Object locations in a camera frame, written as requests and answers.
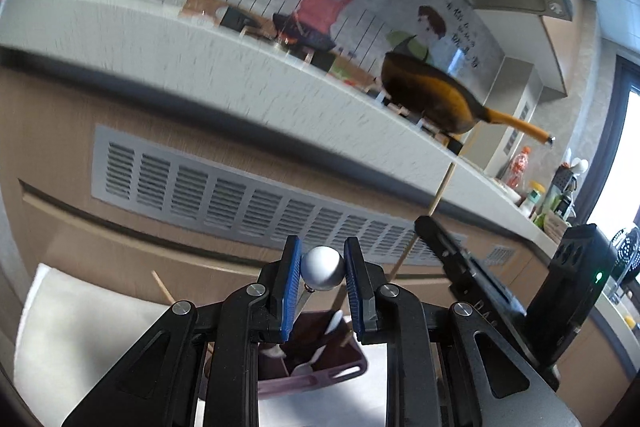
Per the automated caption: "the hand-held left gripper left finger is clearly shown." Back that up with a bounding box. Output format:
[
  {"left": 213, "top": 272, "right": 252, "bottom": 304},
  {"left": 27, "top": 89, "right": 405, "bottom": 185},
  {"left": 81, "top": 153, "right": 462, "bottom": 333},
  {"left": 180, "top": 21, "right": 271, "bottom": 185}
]
[{"left": 62, "top": 235, "right": 304, "bottom": 427}]

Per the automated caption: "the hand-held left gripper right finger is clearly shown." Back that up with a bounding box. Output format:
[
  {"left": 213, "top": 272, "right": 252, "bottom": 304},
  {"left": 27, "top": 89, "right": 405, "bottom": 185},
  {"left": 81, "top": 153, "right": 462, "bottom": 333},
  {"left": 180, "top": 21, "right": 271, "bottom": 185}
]
[{"left": 344, "top": 237, "right": 533, "bottom": 427}]

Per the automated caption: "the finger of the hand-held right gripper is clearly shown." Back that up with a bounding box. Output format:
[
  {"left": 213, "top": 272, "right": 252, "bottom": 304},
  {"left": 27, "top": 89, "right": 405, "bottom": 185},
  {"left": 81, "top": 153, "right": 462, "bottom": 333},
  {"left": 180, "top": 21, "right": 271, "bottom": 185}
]
[{"left": 414, "top": 214, "right": 473, "bottom": 288}]

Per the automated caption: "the wooden chopstick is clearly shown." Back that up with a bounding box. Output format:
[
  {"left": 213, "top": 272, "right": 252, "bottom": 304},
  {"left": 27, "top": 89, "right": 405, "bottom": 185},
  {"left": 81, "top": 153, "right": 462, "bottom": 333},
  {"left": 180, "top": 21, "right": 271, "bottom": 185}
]
[
  {"left": 340, "top": 162, "right": 456, "bottom": 349},
  {"left": 151, "top": 271, "right": 175, "bottom": 304}
]

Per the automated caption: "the metal utensil with white ball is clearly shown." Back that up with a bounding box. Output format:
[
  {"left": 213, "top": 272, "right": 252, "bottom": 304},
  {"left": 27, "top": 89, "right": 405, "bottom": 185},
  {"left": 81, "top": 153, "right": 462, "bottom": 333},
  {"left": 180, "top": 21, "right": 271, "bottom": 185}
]
[{"left": 292, "top": 246, "right": 347, "bottom": 325}]

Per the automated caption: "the purple plastic utensil box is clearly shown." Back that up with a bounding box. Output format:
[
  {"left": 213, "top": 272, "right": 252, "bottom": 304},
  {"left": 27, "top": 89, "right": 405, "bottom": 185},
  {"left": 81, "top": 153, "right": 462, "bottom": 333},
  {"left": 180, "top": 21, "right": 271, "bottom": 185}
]
[{"left": 257, "top": 311, "right": 369, "bottom": 401}]

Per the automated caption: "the short grey vent grille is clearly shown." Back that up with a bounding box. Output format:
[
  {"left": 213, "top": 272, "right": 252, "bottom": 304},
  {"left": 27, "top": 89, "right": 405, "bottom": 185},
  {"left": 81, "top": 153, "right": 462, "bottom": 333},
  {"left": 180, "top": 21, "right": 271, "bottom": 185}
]
[{"left": 482, "top": 244, "right": 518, "bottom": 269}]

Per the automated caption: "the black colander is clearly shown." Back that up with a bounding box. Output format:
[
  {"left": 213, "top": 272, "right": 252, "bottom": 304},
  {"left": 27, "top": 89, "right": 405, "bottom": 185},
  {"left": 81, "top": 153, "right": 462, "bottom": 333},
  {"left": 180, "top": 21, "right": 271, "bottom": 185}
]
[{"left": 611, "top": 226, "right": 640, "bottom": 285}]

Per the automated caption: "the yellow cap jar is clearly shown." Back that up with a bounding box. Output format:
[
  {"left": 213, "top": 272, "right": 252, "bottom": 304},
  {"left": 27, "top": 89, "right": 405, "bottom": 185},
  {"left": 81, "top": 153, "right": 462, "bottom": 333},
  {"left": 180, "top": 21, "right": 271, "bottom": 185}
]
[{"left": 520, "top": 181, "right": 546, "bottom": 219}]

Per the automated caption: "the long grey vent grille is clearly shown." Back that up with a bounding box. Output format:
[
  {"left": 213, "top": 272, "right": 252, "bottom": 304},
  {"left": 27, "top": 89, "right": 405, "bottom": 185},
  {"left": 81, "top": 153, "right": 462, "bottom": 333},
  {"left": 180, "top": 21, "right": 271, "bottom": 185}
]
[{"left": 91, "top": 124, "right": 469, "bottom": 269}]

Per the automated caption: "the black grater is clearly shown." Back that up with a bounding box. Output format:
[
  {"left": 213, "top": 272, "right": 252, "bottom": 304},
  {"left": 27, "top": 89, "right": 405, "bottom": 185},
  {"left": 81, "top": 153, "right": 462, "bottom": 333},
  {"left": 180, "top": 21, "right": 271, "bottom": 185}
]
[{"left": 554, "top": 167, "right": 577, "bottom": 205}]

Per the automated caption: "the orange bottle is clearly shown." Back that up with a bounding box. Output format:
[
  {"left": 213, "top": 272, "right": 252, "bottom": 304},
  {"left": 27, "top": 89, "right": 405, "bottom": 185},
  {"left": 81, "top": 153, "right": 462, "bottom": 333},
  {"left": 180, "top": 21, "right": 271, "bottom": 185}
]
[{"left": 505, "top": 146, "right": 532, "bottom": 188}]

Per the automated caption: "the cream tablecloth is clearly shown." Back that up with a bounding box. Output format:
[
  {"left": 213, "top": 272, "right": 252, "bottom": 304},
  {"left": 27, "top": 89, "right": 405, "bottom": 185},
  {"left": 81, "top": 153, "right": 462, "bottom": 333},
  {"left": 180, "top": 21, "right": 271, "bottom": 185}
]
[{"left": 14, "top": 263, "right": 393, "bottom": 427}]

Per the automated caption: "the grey stone countertop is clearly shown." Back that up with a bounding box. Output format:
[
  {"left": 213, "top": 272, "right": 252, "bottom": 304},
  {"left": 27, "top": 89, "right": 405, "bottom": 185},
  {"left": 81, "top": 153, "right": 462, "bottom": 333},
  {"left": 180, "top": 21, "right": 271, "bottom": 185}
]
[{"left": 0, "top": 0, "right": 561, "bottom": 258}]

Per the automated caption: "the wooden kitchen cabinet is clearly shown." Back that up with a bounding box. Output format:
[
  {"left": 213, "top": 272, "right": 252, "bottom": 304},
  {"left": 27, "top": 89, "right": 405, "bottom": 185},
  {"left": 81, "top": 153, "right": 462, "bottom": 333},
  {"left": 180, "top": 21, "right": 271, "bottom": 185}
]
[{"left": 0, "top": 57, "right": 631, "bottom": 408}]

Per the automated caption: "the grey louvered wall panel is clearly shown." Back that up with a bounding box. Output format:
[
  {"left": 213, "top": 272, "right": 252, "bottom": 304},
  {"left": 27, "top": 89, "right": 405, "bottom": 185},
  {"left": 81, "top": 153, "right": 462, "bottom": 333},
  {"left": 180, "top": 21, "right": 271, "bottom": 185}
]
[{"left": 502, "top": 99, "right": 532, "bottom": 156}]

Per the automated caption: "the frying pan with yellow handle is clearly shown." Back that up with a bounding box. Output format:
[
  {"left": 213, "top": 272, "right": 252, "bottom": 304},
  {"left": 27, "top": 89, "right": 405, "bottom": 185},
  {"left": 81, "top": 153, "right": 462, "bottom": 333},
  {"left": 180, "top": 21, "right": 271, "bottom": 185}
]
[{"left": 380, "top": 52, "right": 557, "bottom": 148}]

